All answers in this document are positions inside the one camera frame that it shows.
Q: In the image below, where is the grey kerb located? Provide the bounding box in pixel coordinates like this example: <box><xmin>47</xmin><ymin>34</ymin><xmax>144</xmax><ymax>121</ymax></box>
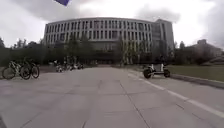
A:
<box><xmin>132</xmin><ymin>68</ymin><xmax>224</xmax><ymax>90</ymax></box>

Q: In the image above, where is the large curved grey building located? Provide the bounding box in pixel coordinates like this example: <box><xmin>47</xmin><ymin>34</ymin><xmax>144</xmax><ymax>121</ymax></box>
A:
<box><xmin>43</xmin><ymin>16</ymin><xmax>176</xmax><ymax>64</ymax></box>

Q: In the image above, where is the grass lawn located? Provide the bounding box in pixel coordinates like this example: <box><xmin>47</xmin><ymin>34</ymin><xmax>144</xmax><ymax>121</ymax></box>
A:
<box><xmin>131</xmin><ymin>64</ymin><xmax>224</xmax><ymax>83</ymax></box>

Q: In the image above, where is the blue object overhead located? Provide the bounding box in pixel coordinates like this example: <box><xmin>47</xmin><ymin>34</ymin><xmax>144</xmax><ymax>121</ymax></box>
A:
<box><xmin>54</xmin><ymin>0</ymin><xmax>72</xmax><ymax>7</ymax></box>

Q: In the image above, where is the grey stone slab pavement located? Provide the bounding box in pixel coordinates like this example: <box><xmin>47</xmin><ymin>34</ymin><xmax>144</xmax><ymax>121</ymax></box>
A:
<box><xmin>0</xmin><ymin>66</ymin><xmax>224</xmax><ymax>128</ymax></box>

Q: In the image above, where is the low grey building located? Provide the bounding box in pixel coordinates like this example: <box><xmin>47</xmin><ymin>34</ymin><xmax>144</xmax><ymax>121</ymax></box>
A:
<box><xmin>185</xmin><ymin>38</ymin><xmax>224</xmax><ymax>66</ymax></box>

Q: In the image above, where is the row of parked bicycles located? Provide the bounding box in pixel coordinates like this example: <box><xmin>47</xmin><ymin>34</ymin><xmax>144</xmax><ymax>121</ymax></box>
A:
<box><xmin>53</xmin><ymin>59</ymin><xmax>86</xmax><ymax>73</ymax></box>

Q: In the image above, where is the bicycle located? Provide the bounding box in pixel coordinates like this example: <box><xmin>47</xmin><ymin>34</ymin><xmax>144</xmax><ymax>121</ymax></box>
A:
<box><xmin>19</xmin><ymin>57</ymin><xmax>41</xmax><ymax>81</ymax></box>
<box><xmin>1</xmin><ymin>60</ymin><xmax>23</xmax><ymax>81</ymax></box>

